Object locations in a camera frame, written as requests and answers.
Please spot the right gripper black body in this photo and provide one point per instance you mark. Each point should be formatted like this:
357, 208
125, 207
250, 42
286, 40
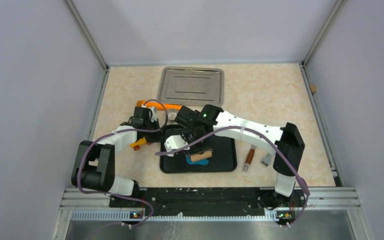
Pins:
200, 146

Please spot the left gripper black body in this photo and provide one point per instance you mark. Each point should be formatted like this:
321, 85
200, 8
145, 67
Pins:
153, 137

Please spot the wooden rolling pin roller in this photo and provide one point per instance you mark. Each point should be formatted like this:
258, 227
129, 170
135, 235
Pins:
200, 156

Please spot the black baking tray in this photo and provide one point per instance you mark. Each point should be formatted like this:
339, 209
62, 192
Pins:
224, 157

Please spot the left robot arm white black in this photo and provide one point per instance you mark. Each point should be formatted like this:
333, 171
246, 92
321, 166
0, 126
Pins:
94, 166

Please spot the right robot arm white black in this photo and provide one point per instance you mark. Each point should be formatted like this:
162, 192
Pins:
285, 143

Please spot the blue dough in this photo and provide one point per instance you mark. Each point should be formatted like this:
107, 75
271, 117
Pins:
202, 162

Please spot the yellow toy car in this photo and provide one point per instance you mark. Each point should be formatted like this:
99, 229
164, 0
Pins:
137, 145

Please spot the round metal cookie cutter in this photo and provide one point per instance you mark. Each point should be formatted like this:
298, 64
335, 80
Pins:
171, 115

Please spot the silver metal tray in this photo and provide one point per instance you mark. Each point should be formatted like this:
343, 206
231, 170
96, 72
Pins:
191, 86

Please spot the grey dumbbell-shaped tool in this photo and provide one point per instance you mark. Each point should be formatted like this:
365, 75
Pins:
267, 159

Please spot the small wooden cork piece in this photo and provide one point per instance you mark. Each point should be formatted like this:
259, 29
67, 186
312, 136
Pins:
313, 88

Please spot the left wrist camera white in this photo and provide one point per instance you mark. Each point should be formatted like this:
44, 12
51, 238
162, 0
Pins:
153, 114

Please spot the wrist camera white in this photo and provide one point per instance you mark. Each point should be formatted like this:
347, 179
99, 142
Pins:
175, 144
153, 114

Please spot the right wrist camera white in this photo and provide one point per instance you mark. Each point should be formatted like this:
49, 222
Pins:
175, 144

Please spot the metal scraper wooden handle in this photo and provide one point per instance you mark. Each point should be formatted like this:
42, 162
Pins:
249, 158

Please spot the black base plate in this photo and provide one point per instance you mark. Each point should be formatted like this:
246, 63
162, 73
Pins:
210, 201

